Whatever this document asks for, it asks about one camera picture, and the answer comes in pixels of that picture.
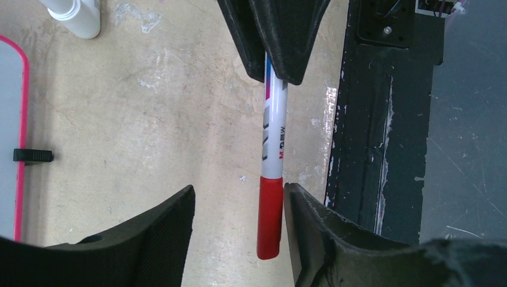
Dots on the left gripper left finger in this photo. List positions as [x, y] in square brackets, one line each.
[149, 249]

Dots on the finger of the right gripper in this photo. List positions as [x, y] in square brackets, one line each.
[288, 31]
[242, 19]

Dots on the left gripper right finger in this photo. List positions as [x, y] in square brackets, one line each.
[327, 249]

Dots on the white red marker pen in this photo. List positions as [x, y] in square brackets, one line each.
[271, 180]

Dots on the pink framed whiteboard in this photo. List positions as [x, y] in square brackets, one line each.
[15, 73]

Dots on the white pvc pipe frame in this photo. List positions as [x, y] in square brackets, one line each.
[80, 17]

